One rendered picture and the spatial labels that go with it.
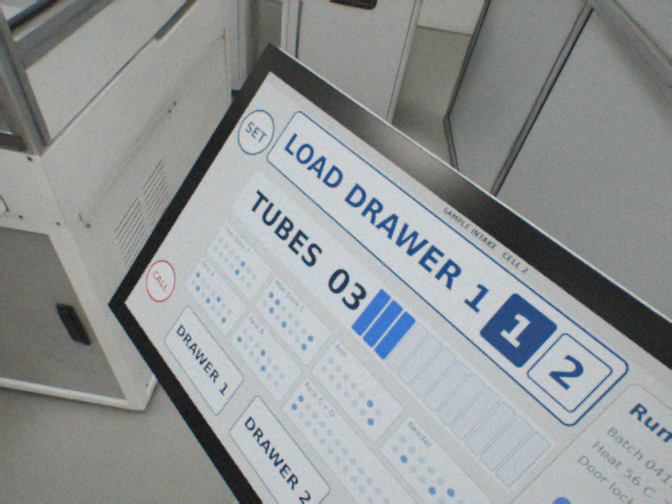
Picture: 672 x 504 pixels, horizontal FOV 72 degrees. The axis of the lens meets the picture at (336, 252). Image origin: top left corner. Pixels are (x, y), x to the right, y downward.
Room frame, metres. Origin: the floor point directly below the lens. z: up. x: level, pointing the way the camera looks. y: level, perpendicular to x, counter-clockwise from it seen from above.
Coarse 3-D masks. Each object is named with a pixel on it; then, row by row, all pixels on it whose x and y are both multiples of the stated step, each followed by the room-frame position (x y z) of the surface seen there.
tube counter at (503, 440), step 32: (352, 256) 0.23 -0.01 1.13; (320, 288) 0.22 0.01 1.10; (352, 288) 0.21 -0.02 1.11; (384, 288) 0.21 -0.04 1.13; (352, 320) 0.20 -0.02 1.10; (384, 320) 0.19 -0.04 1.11; (416, 320) 0.19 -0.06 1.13; (384, 352) 0.17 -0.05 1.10; (416, 352) 0.17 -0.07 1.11; (448, 352) 0.17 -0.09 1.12; (416, 384) 0.15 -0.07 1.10; (448, 384) 0.15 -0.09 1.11; (480, 384) 0.15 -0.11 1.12; (448, 416) 0.14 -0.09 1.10; (480, 416) 0.14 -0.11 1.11; (512, 416) 0.13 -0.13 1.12; (480, 448) 0.12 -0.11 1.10; (512, 448) 0.12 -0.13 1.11; (544, 448) 0.12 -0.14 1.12; (512, 480) 0.10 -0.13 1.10
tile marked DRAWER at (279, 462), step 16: (256, 400) 0.16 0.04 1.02; (240, 416) 0.15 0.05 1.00; (256, 416) 0.15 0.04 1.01; (272, 416) 0.15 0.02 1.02; (240, 432) 0.14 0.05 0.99; (256, 432) 0.14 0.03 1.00; (272, 432) 0.14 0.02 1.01; (288, 432) 0.14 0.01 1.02; (240, 448) 0.13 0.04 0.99; (256, 448) 0.13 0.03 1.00; (272, 448) 0.13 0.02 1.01; (288, 448) 0.13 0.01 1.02; (256, 464) 0.12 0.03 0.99; (272, 464) 0.12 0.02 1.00; (288, 464) 0.12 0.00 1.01; (304, 464) 0.12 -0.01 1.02; (272, 480) 0.11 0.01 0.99; (288, 480) 0.11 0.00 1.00; (304, 480) 0.11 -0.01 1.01; (320, 480) 0.11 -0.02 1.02; (272, 496) 0.10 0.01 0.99; (288, 496) 0.10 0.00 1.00; (304, 496) 0.10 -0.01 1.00; (320, 496) 0.10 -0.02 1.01
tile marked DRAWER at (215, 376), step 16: (176, 320) 0.22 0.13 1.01; (192, 320) 0.22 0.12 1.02; (176, 336) 0.21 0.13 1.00; (192, 336) 0.21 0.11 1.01; (208, 336) 0.20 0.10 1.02; (176, 352) 0.20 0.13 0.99; (192, 352) 0.20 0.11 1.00; (208, 352) 0.19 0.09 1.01; (224, 352) 0.19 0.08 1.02; (192, 368) 0.18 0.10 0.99; (208, 368) 0.18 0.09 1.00; (224, 368) 0.18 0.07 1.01; (192, 384) 0.17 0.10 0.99; (208, 384) 0.17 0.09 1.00; (224, 384) 0.17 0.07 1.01; (240, 384) 0.17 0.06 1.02; (208, 400) 0.16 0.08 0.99; (224, 400) 0.16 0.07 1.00
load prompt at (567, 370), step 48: (288, 144) 0.32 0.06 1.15; (336, 144) 0.31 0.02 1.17; (336, 192) 0.28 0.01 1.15; (384, 192) 0.27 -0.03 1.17; (384, 240) 0.24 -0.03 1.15; (432, 240) 0.23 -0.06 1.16; (432, 288) 0.20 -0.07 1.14; (480, 288) 0.20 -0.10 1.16; (528, 288) 0.19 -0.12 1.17; (480, 336) 0.17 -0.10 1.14; (528, 336) 0.17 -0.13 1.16; (576, 336) 0.17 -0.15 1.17; (528, 384) 0.15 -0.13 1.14; (576, 384) 0.15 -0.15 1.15
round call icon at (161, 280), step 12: (156, 264) 0.27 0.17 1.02; (168, 264) 0.27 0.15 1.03; (144, 276) 0.26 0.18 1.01; (156, 276) 0.26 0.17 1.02; (168, 276) 0.26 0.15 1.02; (180, 276) 0.25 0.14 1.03; (144, 288) 0.25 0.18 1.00; (156, 288) 0.25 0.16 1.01; (168, 288) 0.25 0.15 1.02; (156, 300) 0.24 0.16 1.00; (168, 300) 0.24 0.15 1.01
